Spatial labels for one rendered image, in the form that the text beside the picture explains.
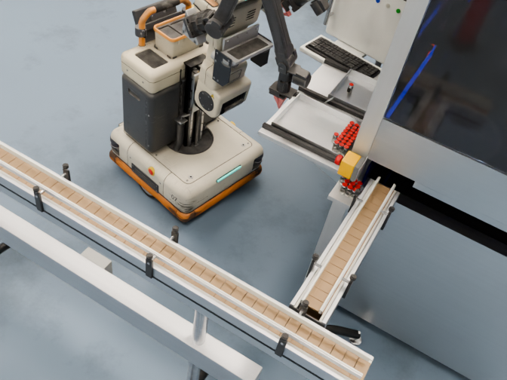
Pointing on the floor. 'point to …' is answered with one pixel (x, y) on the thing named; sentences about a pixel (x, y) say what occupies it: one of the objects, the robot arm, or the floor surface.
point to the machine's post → (379, 100)
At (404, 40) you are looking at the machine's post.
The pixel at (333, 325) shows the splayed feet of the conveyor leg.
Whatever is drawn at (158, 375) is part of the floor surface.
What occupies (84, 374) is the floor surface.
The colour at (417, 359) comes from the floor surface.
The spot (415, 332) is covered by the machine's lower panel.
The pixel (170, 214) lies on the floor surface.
